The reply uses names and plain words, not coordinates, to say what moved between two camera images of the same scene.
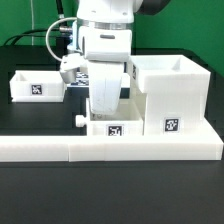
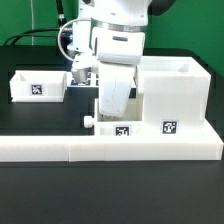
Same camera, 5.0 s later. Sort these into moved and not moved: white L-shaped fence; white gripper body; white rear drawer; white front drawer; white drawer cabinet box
Moved: white gripper body; white front drawer
Not moved: white rear drawer; white drawer cabinet box; white L-shaped fence
